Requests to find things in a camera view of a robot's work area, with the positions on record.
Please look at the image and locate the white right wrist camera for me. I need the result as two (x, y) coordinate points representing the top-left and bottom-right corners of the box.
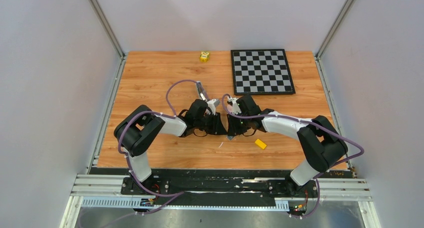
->
(227, 97), (242, 115)

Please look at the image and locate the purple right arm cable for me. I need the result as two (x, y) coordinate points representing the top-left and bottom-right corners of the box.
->
(221, 93), (365, 219)

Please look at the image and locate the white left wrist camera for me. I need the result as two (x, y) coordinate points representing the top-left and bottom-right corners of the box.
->
(206, 99), (221, 115)

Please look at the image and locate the yellow rectangular block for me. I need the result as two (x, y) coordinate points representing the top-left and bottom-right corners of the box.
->
(254, 139), (267, 150)

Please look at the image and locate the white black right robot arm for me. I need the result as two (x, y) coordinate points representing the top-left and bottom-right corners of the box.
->
(223, 94), (348, 197)

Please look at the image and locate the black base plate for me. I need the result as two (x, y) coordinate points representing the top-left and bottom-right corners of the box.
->
(120, 168), (318, 198)

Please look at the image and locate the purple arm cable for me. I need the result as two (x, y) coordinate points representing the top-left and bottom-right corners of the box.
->
(117, 79), (213, 198)
(221, 93), (365, 219)

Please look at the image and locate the black grey chessboard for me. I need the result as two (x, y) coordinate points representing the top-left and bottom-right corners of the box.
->
(230, 48), (296, 96)

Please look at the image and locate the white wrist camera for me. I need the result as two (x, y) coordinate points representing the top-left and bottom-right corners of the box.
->
(227, 97), (242, 115)
(206, 99), (221, 115)

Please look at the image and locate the grey staples tray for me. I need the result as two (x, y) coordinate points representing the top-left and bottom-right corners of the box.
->
(226, 135), (235, 141)

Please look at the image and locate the small yellow toy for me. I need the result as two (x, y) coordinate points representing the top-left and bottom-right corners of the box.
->
(199, 51), (210, 63)

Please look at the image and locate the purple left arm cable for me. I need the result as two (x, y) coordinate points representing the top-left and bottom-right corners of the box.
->
(117, 79), (213, 198)

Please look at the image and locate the aluminium rail base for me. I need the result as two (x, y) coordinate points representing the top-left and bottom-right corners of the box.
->
(60, 168), (381, 228)

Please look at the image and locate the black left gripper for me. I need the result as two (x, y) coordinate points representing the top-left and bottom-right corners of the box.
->
(194, 112), (228, 136)

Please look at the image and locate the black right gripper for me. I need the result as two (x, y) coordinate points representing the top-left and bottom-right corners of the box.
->
(227, 110), (251, 137)

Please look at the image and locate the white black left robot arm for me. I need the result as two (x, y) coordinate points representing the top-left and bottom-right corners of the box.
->
(113, 99), (228, 195)

